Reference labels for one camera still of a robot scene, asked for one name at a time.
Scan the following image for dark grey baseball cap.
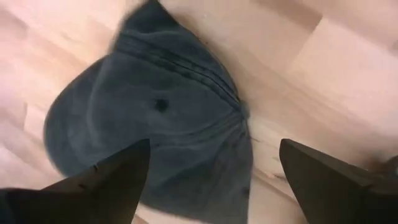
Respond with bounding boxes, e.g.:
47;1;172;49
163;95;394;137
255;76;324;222
43;0;254;224

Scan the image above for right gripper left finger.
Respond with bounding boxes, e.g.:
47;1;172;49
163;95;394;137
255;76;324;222
0;138;152;224

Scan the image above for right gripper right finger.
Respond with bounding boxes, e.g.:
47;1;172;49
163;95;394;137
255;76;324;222
279;138;398;224

